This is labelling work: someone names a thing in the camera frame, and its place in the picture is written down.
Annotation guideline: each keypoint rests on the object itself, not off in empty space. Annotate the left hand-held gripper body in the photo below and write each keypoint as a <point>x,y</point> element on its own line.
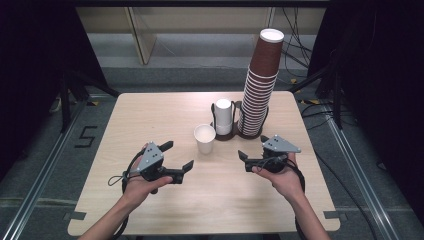
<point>151,161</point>

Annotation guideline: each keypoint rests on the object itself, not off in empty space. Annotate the person's left hand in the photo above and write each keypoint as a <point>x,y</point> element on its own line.
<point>141,191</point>

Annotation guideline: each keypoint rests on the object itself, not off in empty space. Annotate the black metal stand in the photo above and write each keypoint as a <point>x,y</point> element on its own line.
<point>65,100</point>
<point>337,100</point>

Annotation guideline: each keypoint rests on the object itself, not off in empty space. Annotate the single white paper cup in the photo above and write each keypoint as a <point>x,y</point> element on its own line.
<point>204,136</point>

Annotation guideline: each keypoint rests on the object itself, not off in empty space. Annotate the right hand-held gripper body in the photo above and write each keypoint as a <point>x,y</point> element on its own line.
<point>280,146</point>

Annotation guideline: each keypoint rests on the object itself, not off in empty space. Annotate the black double cup holder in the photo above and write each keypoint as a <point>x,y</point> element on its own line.
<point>248,135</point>

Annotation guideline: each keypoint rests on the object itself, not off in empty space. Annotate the grey tape strip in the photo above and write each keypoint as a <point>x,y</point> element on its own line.
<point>334,215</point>
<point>76,215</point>

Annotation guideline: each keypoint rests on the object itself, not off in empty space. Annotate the person's right hand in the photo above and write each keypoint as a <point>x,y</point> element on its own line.
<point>286,183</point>

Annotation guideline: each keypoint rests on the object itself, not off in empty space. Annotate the stack of brown paper cups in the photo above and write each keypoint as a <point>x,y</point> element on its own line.
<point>263,70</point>

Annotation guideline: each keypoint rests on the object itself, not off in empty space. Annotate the metal floor rail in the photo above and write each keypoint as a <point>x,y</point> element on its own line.
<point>40,183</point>
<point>360,173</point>

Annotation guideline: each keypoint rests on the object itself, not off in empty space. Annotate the stack of white paper cups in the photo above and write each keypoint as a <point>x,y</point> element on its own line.
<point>223,111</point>

